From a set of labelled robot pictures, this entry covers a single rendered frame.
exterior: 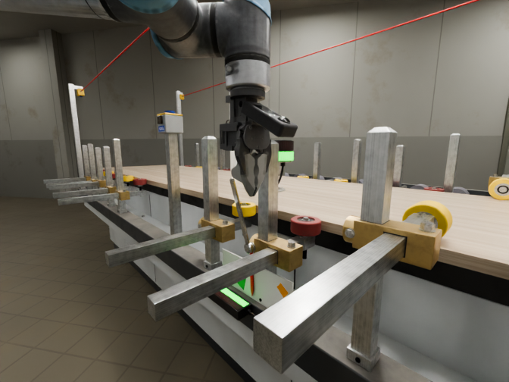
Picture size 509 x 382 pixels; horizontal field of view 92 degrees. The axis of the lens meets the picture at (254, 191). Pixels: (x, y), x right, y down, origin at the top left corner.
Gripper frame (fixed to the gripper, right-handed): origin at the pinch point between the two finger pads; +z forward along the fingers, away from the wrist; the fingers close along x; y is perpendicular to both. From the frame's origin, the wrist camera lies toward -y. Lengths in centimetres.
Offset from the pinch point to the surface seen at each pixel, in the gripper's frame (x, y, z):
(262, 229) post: -6.2, 3.6, 10.7
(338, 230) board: -22.5, -7.7, 11.8
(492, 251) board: -27.8, -36.0, 10.2
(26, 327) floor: 44, 159, 101
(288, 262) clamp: -5.5, -5.1, 16.0
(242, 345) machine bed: -28, 37, 79
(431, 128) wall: -443, 58, -43
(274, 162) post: -8.2, 1.8, -5.6
